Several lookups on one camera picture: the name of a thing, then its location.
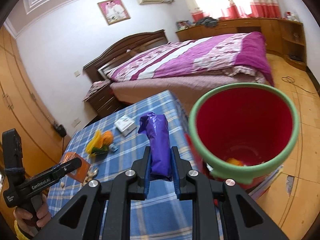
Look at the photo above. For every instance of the red bucket with green rim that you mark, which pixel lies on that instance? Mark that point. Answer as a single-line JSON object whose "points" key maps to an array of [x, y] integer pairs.
{"points": [[245, 120]]}

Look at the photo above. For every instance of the dark wooden nightstand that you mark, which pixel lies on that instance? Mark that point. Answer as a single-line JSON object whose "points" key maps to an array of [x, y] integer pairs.
{"points": [[105, 102]]}

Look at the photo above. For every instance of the person's left hand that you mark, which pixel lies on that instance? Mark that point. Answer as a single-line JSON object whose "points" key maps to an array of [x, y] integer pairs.
{"points": [[25, 217]]}

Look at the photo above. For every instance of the pile of grey clothes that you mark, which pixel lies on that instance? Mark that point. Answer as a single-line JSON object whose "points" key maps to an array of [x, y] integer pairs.
{"points": [[206, 22]]}

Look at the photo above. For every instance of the red and white ornaments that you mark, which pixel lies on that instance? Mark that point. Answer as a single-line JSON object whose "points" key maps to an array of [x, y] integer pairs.
{"points": [[292, 16]]}

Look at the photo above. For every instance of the wall switch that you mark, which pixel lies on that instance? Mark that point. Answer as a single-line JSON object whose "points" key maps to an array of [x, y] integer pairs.
{"points": [[77, 73]]}

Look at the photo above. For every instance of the dark wooden bed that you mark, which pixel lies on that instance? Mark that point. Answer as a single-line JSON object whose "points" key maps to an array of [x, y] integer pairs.
{"points": [[125, 47]]}

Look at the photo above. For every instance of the framed photo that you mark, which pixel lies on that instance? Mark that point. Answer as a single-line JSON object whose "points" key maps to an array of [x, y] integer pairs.
{"points": [[113, 11]]}

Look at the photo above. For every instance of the peanut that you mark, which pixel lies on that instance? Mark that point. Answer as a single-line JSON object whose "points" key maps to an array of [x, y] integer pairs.
{"points": [[91, 173]]}

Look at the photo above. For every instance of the black power strip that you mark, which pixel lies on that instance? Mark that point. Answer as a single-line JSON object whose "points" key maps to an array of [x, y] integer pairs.
{"points": [[60, 128]]}

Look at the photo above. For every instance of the purple floral blanket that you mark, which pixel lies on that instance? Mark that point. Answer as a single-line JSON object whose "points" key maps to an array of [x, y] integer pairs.
{"points": [[200, 52]]}

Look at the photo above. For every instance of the wall outlet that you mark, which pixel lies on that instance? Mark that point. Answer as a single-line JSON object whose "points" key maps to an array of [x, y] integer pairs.
{"points": [[75, 123]]}

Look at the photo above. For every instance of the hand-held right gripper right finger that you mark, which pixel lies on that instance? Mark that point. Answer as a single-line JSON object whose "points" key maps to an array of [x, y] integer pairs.
{"points": [[176, 187]]}

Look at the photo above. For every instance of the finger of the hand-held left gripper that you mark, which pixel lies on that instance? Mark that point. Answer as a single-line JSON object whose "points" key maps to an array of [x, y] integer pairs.
{"points": [[67, 167]]}

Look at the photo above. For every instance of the orange fruit peel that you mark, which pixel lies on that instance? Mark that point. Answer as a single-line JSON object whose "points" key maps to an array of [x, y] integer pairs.
{"points": [[108, 137]]}

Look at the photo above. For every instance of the blue plaid tablecloth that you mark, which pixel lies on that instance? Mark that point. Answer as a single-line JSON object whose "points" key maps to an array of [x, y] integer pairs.
{"points": [[120, 160]]}

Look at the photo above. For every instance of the purple plastic bag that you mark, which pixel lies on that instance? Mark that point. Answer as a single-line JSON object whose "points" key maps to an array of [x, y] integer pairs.
{"points": [[157, 142]]}

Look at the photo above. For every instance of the long wooden cabinet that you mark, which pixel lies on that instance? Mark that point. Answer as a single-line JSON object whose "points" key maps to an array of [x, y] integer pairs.
{"points": [[272, 30]]}

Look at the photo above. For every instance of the white and red curtains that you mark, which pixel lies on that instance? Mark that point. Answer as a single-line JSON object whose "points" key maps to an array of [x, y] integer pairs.
{"points": [[265, 5]]}

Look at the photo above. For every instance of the long yellow foam net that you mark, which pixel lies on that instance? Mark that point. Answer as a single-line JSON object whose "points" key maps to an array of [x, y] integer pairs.
{"points": [[93, 141]]}

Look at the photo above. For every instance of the wooden wardrobe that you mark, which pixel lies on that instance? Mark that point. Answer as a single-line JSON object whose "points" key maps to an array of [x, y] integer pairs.
{"points": [[25, 105]]}

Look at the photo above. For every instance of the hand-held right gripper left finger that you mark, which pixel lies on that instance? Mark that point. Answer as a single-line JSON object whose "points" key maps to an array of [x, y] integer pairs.
{"points": [[146, 187]]}

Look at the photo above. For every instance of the orange foam net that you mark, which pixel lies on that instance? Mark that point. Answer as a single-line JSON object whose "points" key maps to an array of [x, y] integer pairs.
{"points": [[81, 171]]}

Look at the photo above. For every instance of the patterned cloth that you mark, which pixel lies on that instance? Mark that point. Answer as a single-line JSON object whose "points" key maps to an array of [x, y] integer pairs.
{"points": [[96, 87]]}

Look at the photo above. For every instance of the white cardboard box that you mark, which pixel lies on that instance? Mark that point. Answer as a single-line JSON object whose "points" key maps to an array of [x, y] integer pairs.
{"points": [[125, 125]]}

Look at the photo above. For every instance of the row of books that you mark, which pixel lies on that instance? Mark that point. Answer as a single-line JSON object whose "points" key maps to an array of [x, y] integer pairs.
{"points": [[184, 25]]}

